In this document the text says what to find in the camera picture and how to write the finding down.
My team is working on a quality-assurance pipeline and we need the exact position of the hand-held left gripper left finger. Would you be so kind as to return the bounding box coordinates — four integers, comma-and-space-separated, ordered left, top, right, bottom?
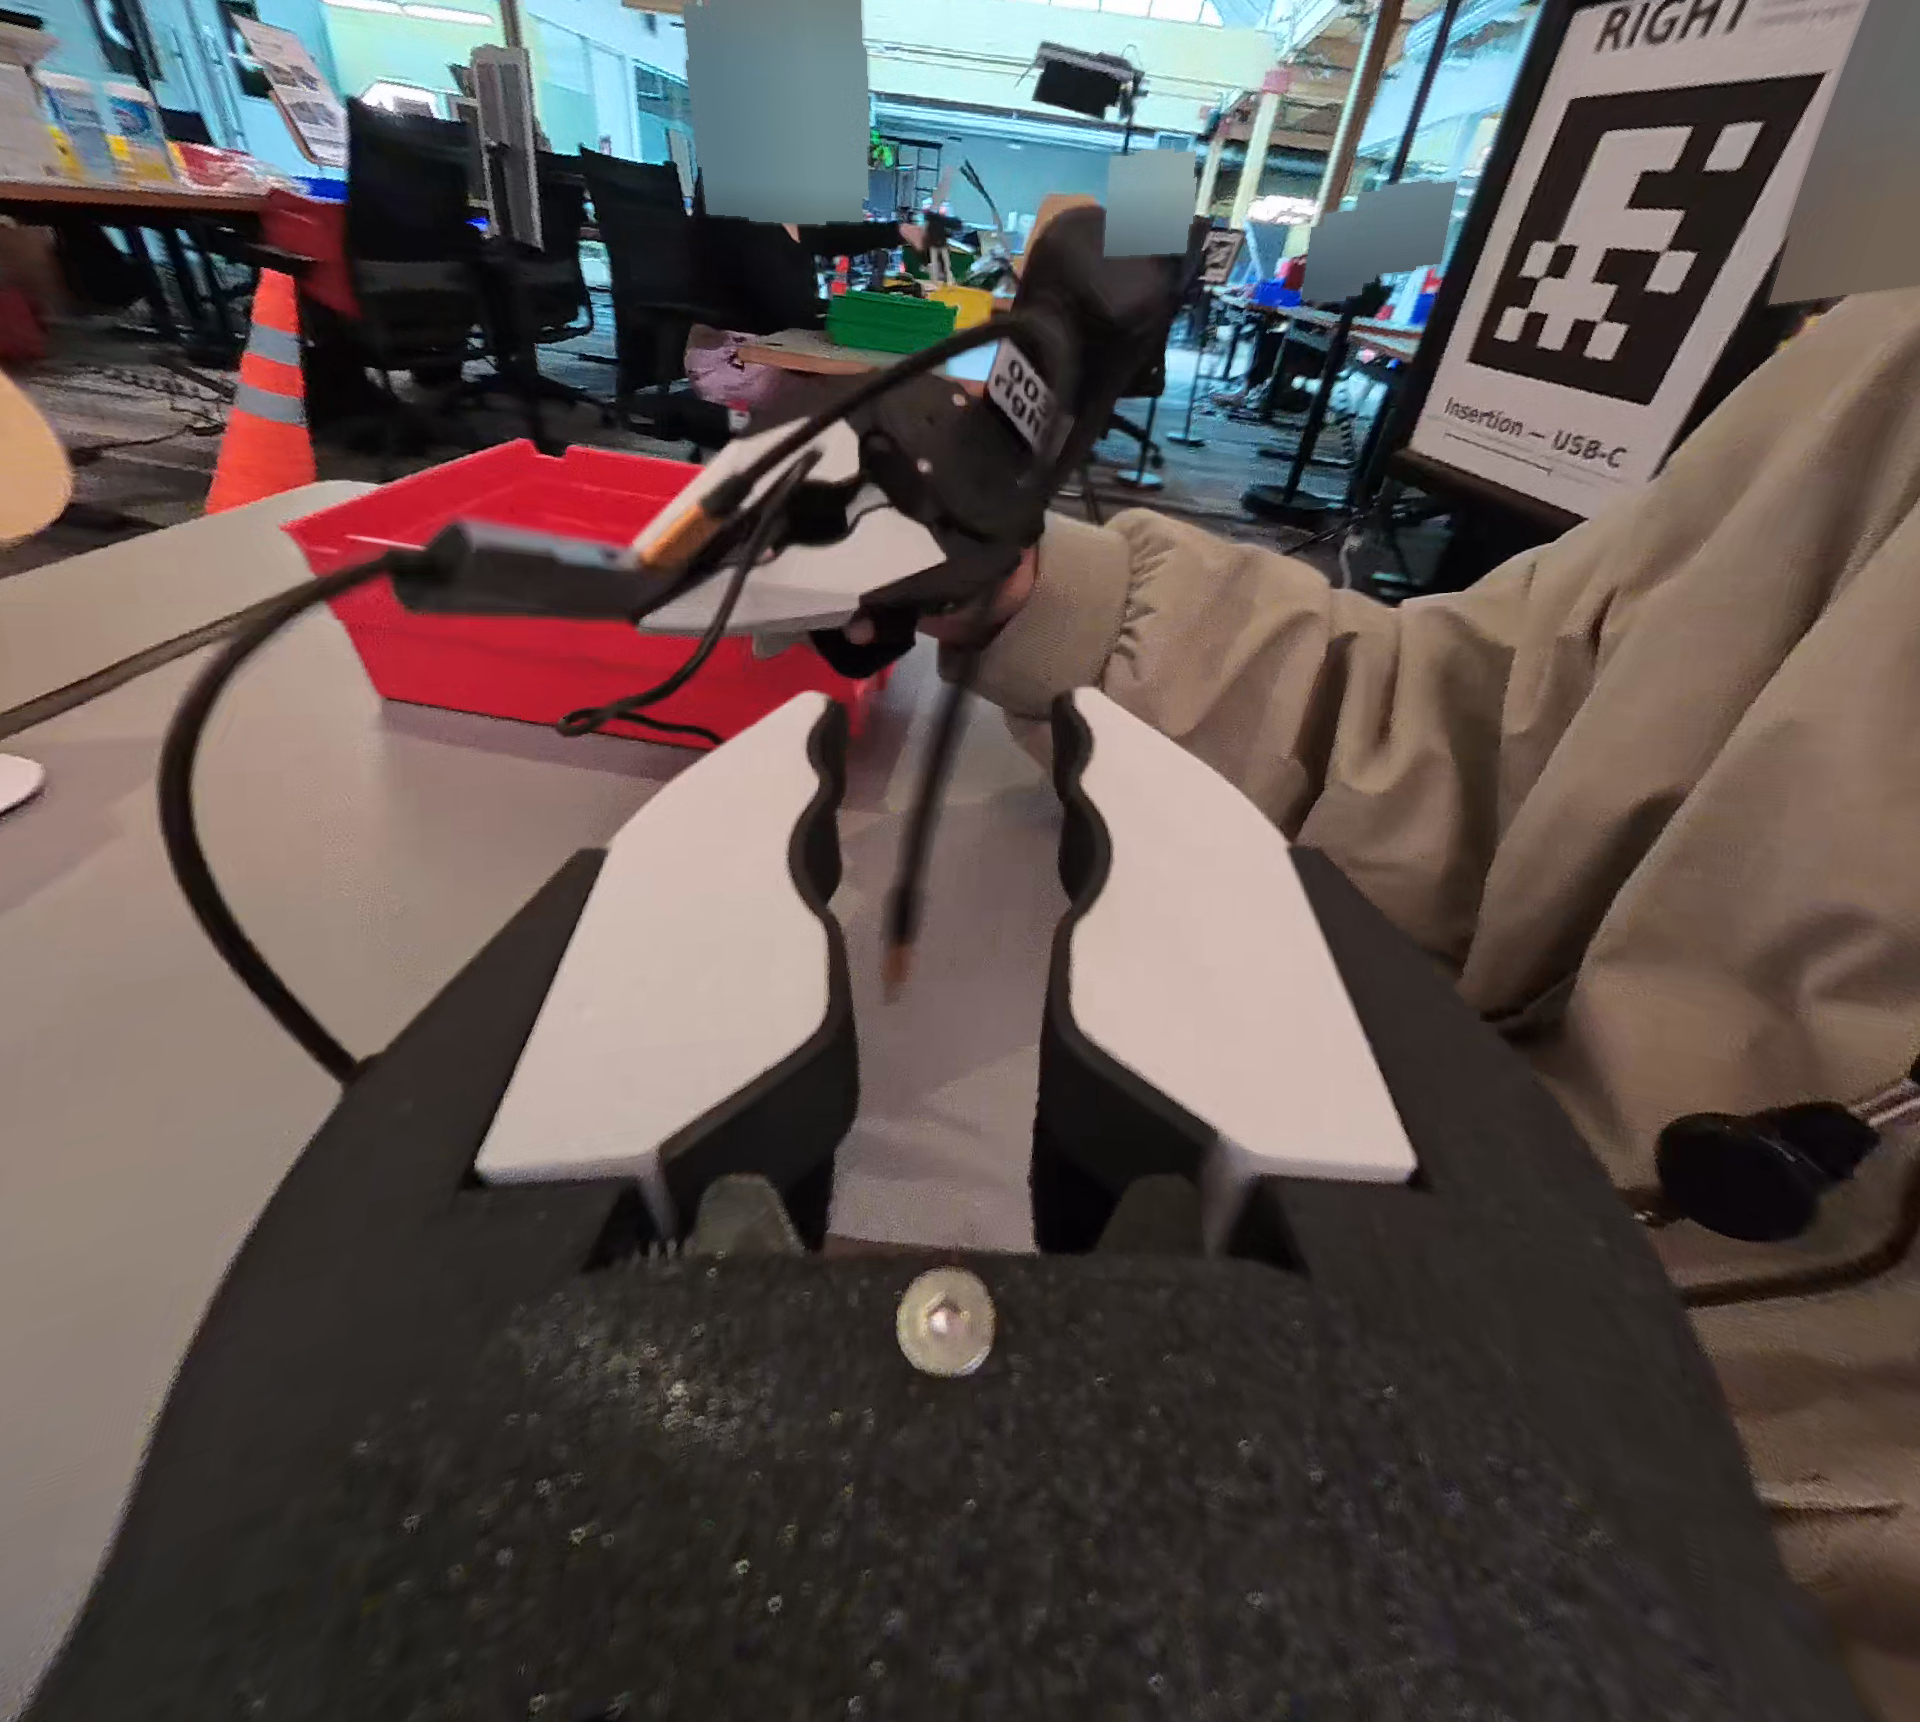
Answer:
475, 691, 860, 1252

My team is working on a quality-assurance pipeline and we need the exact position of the grey hub with black cable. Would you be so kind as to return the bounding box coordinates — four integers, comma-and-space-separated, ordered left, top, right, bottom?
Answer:
157, 518, 651, 1086

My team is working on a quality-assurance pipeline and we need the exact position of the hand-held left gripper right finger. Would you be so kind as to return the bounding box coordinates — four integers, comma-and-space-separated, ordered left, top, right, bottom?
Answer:
1030, 686, 1418, 1252

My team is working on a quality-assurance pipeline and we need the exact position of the orange traffic cone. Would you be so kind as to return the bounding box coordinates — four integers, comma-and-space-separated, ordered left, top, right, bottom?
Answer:
200, 267, 320, 514

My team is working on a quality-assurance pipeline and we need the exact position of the wooden board stand white base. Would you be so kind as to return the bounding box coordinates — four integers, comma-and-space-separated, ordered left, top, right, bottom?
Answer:
0, 369, 76, 818

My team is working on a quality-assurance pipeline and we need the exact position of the person's right hand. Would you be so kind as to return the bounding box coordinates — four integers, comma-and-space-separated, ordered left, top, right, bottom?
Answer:
919, 546, 1046, 660

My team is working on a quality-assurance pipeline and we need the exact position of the green plastic bin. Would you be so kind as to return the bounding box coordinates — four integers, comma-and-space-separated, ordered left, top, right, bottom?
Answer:
824, 285, 959, 356

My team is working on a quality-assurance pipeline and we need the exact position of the black cord toggle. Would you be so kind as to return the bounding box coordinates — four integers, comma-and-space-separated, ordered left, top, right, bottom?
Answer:
1626, 1060, 1920, 1309

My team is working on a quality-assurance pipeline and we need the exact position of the framed marker tag board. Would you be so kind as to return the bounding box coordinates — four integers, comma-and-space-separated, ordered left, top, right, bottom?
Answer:
1386, 0, 1920, 539

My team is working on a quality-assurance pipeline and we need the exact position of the long wooden table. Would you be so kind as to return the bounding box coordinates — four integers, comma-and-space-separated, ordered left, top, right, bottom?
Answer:
0, 178, 300, 361

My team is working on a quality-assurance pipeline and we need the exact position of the black office chair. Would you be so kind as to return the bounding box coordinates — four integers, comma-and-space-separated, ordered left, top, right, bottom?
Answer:
260, 92, 497, 428
579, 145, 707, 438

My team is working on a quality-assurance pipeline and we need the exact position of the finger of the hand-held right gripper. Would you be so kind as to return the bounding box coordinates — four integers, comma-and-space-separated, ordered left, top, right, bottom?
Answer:
700, 419, 868, 509
638, 509, 953, 644

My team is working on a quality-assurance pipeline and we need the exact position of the black cable with orange plugs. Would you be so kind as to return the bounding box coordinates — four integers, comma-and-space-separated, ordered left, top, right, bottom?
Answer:
629, 319, 1024, 1001

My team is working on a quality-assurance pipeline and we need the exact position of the person's right forearm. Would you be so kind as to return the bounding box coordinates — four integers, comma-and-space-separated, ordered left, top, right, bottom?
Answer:
973, 285, 1920, 1025

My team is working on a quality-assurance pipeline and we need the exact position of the red plastic bin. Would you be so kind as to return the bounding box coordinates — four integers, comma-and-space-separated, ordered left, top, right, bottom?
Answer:
286, 438, 887, 752

